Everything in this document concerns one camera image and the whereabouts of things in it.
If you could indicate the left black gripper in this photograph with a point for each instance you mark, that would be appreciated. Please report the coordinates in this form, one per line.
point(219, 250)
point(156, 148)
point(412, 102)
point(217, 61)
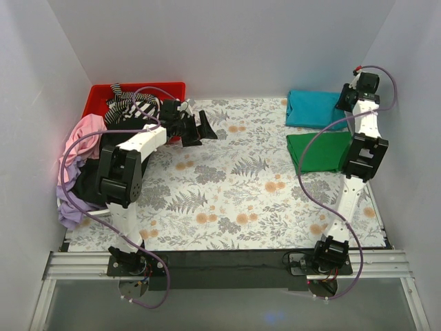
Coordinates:
point(192, 129)

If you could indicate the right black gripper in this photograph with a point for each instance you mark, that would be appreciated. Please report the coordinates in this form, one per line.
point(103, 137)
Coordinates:
point(345, 98)

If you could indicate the teal t shirt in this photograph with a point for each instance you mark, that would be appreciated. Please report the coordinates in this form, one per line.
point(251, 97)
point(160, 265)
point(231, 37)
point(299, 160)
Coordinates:
point(314, 109)

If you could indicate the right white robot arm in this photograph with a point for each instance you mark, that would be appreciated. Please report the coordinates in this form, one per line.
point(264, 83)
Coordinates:
point(360, 163)

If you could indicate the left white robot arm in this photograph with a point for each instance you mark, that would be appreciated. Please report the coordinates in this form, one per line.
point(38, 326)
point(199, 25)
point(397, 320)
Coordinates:
point(120, 173)

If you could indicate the green folded t shirt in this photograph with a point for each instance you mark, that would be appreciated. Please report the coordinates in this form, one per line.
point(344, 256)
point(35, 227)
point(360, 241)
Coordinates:
point(325, 153)

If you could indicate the floral patterned table mat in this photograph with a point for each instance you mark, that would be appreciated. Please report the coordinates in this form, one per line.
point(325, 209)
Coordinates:
point(239, 191)

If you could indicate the black white striped shirt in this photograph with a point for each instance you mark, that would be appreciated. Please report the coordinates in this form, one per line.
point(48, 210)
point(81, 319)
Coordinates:
point(127, 105)

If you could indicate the red plastic bin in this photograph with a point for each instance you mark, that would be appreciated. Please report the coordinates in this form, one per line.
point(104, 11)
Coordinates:
point(99, 94)

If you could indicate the pink t shirt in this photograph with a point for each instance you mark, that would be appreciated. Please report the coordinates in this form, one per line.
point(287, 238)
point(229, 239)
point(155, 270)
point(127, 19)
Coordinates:
point(85, 149)

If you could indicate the black t shirt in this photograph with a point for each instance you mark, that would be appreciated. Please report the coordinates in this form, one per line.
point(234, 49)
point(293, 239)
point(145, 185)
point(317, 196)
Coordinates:
point(85, 185)

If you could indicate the lavender t shirt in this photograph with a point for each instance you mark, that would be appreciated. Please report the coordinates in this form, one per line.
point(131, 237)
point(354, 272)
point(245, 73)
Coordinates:
point(69, 216)

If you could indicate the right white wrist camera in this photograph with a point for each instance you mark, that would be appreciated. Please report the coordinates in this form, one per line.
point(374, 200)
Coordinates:
point(356, 75)

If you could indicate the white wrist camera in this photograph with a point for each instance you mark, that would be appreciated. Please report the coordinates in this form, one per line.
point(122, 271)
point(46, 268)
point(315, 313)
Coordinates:
point(356, 75)
point(185, 108)

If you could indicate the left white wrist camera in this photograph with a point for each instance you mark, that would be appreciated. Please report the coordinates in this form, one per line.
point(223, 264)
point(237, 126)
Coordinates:
point(185, 108)

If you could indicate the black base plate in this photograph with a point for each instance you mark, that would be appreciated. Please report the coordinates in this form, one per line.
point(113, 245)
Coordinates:
point(160, 277)

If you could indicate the aluminium mounting rail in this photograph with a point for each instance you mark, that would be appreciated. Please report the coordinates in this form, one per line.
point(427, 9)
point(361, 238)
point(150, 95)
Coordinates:
point(100, 265)

